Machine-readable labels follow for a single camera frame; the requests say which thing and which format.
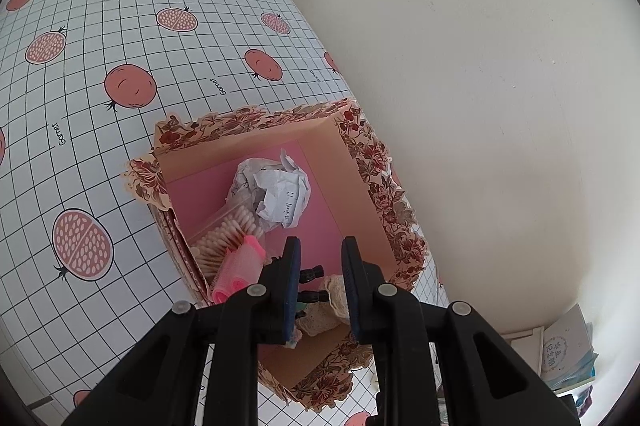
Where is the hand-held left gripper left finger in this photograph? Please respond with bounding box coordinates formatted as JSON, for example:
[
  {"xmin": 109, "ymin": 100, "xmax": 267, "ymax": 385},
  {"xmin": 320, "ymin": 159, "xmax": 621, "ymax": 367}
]
[{"xmin": 60, "ymin": 236, "xmax": 302, "ymax": 426}]

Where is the bag of cotton swabs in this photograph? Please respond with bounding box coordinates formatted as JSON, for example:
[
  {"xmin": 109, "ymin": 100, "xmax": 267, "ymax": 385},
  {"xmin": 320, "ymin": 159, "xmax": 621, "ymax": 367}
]
[{"xmin": 187, "ymin": 201, "xmax": 266, "ymax": 292}]

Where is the pink hair roller comb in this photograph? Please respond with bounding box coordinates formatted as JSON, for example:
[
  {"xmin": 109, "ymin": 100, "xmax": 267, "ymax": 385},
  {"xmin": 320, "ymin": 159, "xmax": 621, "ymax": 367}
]
[{"xmin": 211, "ymin": 233, "xmax": 266, "ymax": 304}]

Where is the white wooden shelf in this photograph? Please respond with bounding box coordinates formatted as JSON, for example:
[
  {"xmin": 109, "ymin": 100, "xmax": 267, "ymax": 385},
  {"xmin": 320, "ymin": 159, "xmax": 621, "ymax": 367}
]
[{"xmin": 500, "ymin": 326, "xmax": 546, "ymax": 374}]

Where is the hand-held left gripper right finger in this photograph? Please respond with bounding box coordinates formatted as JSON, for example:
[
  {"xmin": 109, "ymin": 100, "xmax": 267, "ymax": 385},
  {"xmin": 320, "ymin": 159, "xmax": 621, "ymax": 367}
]
[{"xmin": 341, "ymin": 236, "xmax": 583, "ymax": 426}]

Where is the black hair claw clip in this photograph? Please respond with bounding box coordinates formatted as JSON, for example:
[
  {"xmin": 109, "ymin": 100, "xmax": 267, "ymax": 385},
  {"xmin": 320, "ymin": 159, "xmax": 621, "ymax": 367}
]
[{"xmin": 299, "ymin": 265, "xmax": 331, "ymax": 307}]

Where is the cream lace scrunchie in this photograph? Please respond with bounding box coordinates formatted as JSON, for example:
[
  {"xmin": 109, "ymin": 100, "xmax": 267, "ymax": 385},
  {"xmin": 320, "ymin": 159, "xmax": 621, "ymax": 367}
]
[
  {"xmin": 298, "ymin": 306, "xmax": 346, "ymax": 337},
  {"xmin": 320, "ymin": 273, "xmax": 351, "ymax": 322}
]

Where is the floral cardboard gift box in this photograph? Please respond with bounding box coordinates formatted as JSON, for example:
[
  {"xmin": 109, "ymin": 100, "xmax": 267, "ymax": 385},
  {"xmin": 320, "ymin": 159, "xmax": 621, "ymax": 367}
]
[{"xmin": 125, "ymin": 98, "xmax": 431, "ymax": 409}]

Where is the white paper ball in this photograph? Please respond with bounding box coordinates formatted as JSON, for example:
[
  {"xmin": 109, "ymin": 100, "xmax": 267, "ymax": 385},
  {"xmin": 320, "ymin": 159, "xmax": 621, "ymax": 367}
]
[{"xmin": 227, "ymin": 148, "xmax": 311, "ymax": 231}]

